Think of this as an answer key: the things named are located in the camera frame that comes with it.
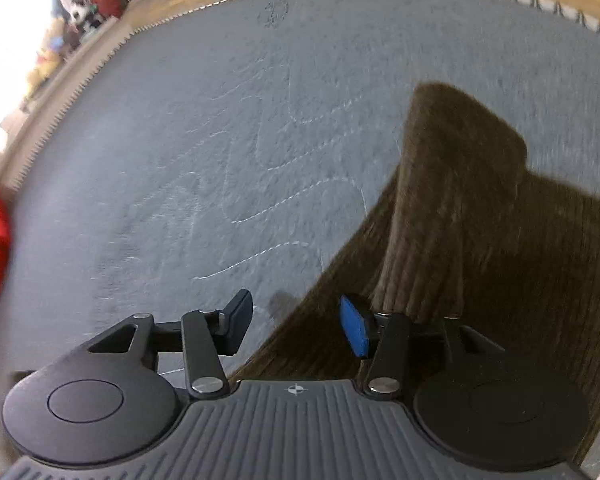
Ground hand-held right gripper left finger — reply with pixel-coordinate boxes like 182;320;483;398
87;289;254;401

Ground brown corduroy pants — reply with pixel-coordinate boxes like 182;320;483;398
228;81;600;480

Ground black and white plush toy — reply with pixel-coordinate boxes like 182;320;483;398
62;0;106;36

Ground yellow plush toy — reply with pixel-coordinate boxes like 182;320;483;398
26;20;67;92

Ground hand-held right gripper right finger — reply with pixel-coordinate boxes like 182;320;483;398
339;293;504;400

